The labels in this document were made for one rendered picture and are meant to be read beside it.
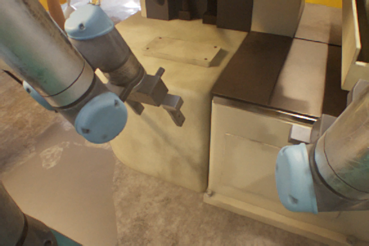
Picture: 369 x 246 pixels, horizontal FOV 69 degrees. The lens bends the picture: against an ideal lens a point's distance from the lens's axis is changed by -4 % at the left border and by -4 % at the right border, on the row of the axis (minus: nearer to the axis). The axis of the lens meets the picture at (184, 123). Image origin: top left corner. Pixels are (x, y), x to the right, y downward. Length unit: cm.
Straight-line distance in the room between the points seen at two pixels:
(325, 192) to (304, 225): 109
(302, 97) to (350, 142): 82
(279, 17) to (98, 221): 130
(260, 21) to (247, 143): 67
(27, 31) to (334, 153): 31
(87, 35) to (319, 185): 41
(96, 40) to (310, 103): 75
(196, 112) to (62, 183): 88
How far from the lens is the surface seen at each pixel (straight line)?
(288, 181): 31
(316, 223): 139
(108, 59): 54
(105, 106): 39
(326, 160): 27
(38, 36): 34
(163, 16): 169
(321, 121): 53
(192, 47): 130
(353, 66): 65
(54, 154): 182
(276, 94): 105
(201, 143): 119
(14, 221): 47
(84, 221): 146
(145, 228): 137
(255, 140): 108
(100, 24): 51
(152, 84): 59
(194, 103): 106
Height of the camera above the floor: 119
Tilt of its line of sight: 41 degrees down
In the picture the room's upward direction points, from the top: 2 degrees counter-clockwise
